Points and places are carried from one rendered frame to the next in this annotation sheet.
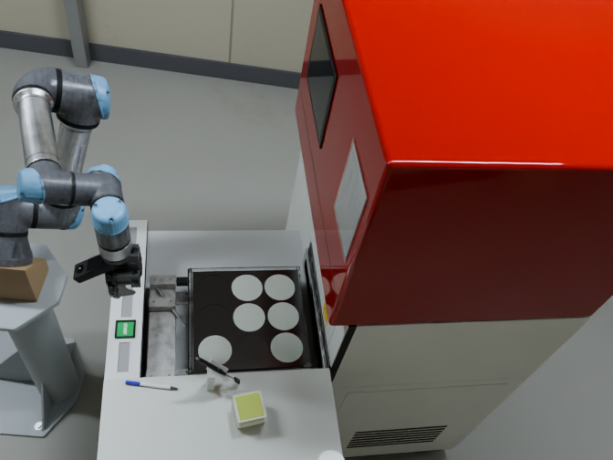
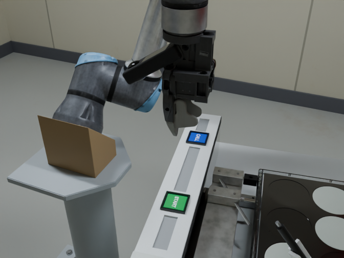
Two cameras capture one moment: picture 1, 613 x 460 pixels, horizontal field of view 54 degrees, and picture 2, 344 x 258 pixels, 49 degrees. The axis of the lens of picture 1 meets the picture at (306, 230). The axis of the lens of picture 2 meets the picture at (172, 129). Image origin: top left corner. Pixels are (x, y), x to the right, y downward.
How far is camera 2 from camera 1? 1.02 m
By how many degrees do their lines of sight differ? 29
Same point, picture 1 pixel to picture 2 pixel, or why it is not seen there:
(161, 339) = (215, 234)
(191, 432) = not seen: outside the picture
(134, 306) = (191, 182)
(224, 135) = (286, 138)
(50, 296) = (109, 175)
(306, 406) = not seen: outside the picture
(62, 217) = (138, 90)
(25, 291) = (86, 160)
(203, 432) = not seen: outside the picture
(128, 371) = (167, 250)
